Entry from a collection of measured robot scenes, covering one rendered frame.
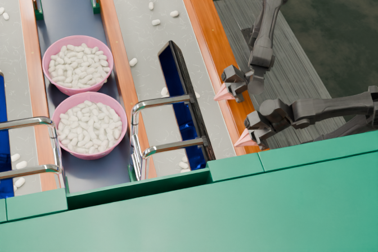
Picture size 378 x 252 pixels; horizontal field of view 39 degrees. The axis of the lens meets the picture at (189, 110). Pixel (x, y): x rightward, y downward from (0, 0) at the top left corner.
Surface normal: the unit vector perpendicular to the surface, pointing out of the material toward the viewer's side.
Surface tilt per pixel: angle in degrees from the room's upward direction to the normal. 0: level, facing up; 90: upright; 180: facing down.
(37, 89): 0
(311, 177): 0
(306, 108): 16
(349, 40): 0
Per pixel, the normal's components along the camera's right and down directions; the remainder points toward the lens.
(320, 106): -0.18, -0.54
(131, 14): 0.11, -0.55
